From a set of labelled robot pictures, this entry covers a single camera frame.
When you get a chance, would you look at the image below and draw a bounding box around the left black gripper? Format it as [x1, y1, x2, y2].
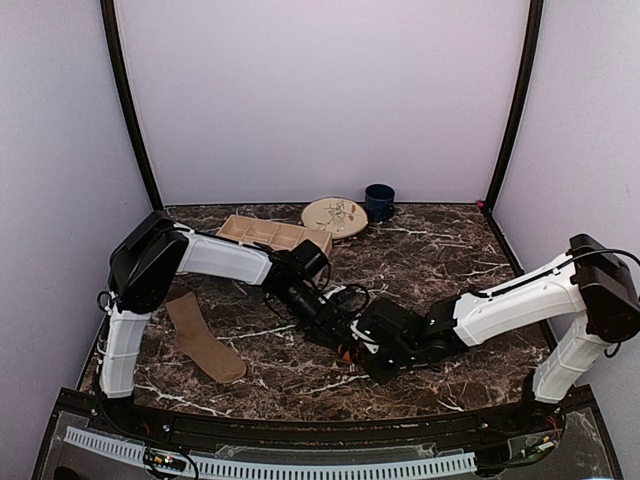
[272, 282, 351, 350]

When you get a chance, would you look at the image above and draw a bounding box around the argyle black red orange sock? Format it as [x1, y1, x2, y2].
[337, 342, 362, 364]

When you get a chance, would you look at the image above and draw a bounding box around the wooden compartment tray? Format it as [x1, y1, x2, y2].
[217, 215, 332, 255]

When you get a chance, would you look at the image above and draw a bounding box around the plain brown sock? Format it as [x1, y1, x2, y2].
[166, 292, 247, 384]

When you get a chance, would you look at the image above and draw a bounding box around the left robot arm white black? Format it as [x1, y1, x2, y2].
[99, 211, 356, 436]

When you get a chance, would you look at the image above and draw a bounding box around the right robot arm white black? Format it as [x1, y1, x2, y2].
[350, 234, 639, 434]

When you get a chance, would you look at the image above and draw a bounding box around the cream floral ceramic plate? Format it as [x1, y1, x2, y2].
[301, 197, 368, 239]

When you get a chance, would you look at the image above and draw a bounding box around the dark blue mug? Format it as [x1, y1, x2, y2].
[365, 184, 395, 223]

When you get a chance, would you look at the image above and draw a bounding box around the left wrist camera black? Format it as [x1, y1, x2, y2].
[291, 239, 329, 277]

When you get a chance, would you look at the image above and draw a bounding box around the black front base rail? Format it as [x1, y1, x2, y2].
[94, 399, 562, 450]

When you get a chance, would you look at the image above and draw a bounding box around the white slotted cable duct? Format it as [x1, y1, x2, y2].
[63, 426, 477, 479]

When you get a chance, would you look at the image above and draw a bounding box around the right black frame post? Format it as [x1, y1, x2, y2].
[484, 0, 544, 215]

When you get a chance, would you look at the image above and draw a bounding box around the black frame post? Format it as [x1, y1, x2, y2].
[484, 0, 544, 215]
[100, 0, 164, 210]

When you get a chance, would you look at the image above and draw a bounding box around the left black frame post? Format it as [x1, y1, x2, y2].
[100, 0, 164, 210]

